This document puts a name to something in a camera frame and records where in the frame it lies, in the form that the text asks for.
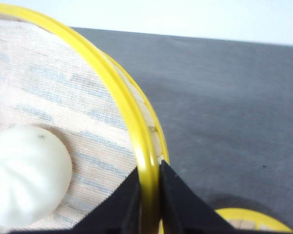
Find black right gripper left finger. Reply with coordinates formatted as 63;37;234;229
11;169;141;234

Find striped steamer liner cloth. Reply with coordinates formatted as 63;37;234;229
0;18;136;234

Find bamboo steamer basket yellow rims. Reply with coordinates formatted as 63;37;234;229
0;3;168;234

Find white steamed bun yellow dot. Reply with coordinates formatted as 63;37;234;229
0;125;72;228

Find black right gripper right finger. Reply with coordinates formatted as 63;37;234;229
160;160;236;234

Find yellow woven bamboo steamer lid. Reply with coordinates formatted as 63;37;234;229
215;208;293;233

